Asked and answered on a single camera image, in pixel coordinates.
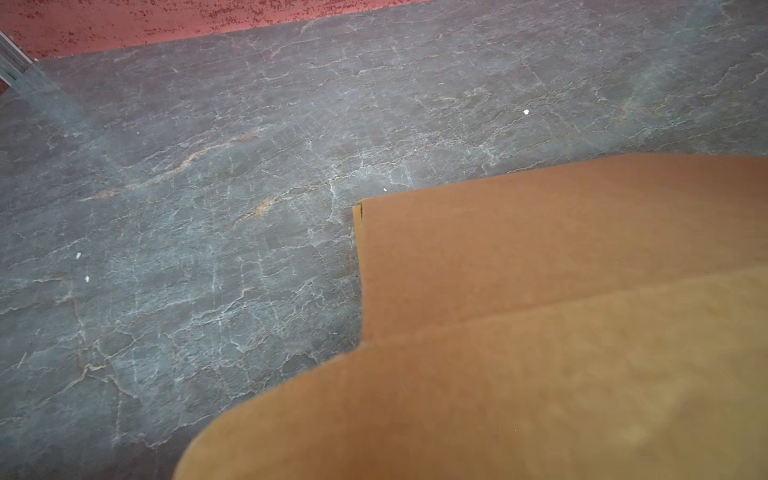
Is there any brown cardboard box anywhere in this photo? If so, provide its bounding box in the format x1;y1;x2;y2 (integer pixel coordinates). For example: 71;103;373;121
174;154;767;479

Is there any left aluminium corner post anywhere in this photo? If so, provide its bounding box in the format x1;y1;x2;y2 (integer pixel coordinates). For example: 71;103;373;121
0;32;34;87

